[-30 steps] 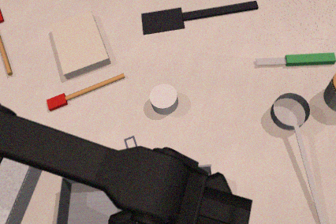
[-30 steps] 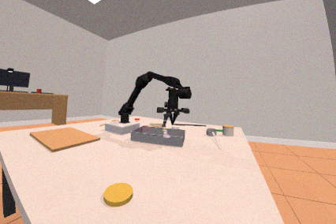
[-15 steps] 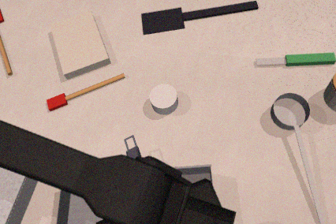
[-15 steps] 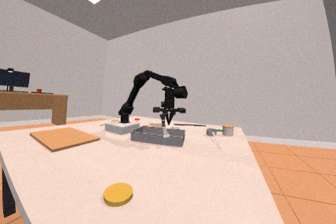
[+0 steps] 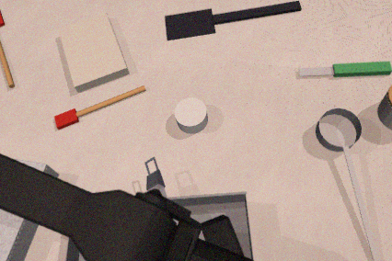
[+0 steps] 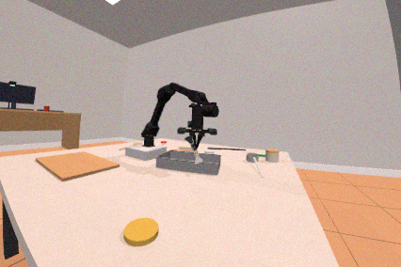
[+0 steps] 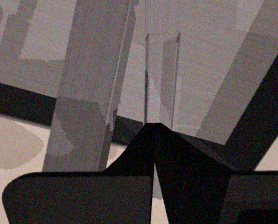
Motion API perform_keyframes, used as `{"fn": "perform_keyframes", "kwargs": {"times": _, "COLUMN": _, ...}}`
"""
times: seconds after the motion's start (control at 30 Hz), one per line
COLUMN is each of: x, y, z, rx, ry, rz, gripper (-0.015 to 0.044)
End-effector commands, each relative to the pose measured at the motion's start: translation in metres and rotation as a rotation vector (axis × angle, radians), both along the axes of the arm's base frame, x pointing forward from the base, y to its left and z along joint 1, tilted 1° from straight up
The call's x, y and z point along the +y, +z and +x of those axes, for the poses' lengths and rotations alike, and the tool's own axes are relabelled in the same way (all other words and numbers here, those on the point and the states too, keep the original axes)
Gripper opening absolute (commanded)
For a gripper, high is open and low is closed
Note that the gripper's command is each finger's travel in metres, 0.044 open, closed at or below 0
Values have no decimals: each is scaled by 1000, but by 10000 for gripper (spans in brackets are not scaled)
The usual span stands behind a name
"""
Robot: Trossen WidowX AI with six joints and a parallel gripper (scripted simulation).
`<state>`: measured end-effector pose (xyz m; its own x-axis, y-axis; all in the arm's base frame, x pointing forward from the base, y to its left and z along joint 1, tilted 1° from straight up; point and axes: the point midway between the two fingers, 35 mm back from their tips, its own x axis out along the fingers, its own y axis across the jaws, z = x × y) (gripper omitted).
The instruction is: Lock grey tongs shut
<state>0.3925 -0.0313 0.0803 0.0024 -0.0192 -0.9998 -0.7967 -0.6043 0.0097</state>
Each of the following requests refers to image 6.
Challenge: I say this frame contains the yellow flat disc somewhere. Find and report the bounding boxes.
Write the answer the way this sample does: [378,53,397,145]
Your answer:
[123,218,159,246]

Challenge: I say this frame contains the grey cylinder with orange top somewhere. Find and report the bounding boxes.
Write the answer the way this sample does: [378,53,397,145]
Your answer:
[265,149,280,163]

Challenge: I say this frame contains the beige short cylinder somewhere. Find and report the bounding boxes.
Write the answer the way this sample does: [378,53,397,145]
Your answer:
[204,149,215,154]

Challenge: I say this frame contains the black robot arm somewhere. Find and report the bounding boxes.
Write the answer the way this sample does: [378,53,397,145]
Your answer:
[141,83,219,148]

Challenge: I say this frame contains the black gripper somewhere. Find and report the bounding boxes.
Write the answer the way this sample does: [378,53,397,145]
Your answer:
[177,117,217,149]

